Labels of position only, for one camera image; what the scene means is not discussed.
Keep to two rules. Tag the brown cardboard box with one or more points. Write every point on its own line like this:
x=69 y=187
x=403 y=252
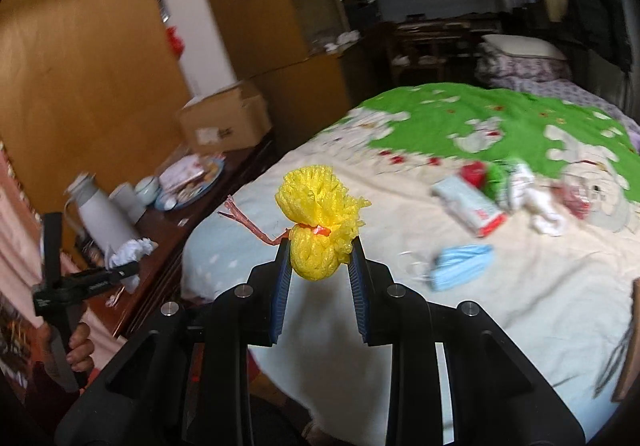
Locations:
x=225 y=119

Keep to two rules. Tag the white cloth on shelf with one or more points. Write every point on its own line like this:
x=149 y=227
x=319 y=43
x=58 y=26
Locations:
x=342 y=41

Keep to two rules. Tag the white tissue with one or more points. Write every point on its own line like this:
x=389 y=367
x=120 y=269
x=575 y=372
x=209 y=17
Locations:
x=131 y=251

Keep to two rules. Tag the clear plastic cup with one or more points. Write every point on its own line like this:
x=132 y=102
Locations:
x=472 y=175

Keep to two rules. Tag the folded floral quilt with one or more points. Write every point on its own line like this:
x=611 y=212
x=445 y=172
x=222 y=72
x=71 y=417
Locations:
x=520 y=69

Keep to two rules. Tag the white and red tissue pack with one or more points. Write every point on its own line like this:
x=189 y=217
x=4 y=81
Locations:
x=467 y=206

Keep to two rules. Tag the person's left hand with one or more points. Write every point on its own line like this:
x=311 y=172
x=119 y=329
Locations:
x=81 y=348

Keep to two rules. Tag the white pillow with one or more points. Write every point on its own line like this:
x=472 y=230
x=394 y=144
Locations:
x=525 y=46

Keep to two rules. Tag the brown wooden wardrobe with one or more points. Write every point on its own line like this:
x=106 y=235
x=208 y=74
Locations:
x=265 y=1

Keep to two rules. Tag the brown wooden door panel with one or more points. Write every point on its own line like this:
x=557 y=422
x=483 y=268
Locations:
x=85 y=76

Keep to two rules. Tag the black hanging coat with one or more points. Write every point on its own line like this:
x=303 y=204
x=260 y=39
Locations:
x=597 y=6

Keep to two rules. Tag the pink clear plastic wrapper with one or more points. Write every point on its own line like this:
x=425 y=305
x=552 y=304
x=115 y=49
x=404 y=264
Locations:
x=575 y=200

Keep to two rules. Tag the printed green and cream blanket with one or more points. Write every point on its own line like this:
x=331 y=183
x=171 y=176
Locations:
x=450 y=136

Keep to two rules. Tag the white square cup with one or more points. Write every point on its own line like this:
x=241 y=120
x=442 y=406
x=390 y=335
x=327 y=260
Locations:
x=127 y=201

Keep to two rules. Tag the blue face mask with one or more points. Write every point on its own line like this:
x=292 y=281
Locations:
x=462 y=267

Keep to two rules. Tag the dark wooden side cabinet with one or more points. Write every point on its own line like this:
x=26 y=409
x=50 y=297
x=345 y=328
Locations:
x=200 y=226

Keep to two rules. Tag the red hanging ornament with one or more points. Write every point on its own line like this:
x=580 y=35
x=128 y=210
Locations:
x=173 y=40

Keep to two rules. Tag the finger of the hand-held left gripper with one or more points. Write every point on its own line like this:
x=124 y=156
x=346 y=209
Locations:
x=112 y=276

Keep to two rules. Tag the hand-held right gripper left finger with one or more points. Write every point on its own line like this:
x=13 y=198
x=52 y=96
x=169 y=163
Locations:
x=280 y=288

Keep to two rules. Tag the white crumpled paper towel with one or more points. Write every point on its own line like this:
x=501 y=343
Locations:
x=532 y=198

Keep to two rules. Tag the yellow foam mesh net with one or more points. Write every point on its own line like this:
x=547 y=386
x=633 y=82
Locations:
x=315 y=221

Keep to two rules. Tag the blue plate of snacks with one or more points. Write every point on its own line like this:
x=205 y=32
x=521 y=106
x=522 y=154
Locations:
x=192 y=188

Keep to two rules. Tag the small white teacup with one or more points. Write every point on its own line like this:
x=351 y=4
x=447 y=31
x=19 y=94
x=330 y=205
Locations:
x=147 y=191

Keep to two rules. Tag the pink and white snack packet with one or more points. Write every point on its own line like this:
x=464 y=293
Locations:
x=182 y=174

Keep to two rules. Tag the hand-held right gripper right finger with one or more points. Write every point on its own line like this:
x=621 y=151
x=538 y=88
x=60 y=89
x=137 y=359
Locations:
x=359 y=293

